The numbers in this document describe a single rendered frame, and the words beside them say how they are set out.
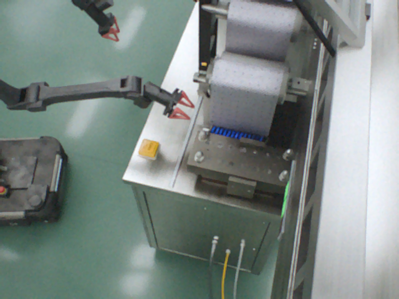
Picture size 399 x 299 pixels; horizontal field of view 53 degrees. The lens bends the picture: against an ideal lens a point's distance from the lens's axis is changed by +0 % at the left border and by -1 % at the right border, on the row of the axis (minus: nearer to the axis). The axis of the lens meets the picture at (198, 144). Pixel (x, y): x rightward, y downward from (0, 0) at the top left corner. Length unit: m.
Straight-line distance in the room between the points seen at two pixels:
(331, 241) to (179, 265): 1.74
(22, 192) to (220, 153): 1.37
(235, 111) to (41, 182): 1.40
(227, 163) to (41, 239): 1.47
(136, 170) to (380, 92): 0.94
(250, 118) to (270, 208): 0.35
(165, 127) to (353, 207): 1.12
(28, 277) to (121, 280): 0.53
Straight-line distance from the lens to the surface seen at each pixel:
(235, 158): 1.50
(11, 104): 1.65
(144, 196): 1.72
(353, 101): 0.91
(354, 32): 1.00
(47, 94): 1.58
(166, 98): 1.50
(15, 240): 2.68
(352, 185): 0.79
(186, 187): 1.58
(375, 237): 1.01
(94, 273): 2.46
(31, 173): 2.54
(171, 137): 1.71
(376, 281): 0.97
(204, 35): 1.70
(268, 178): 1.47
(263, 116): 1.47
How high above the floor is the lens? 2.31
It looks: 57 degrees down
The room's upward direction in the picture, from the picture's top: straight up
